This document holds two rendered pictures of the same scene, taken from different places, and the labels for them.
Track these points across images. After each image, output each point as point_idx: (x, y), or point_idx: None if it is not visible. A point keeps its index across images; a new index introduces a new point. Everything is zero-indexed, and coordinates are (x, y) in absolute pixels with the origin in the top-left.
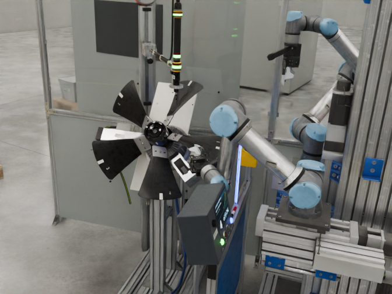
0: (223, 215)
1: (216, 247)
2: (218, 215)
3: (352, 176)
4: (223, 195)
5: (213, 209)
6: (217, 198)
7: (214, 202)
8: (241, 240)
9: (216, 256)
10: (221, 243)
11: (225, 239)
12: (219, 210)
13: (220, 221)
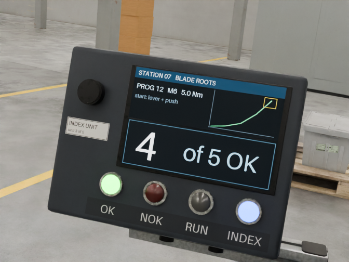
0: (188, 139)
1: (63, 159)
2: (148, 107)
3: None
4: (248, 98)
5: (124, 65)
6: (186, 64)
7: (154, 60)
8: None
9: (51, 181)
10: (101, 183)
11: (150, 210)
12: (169, 104)
13: (147, 132)
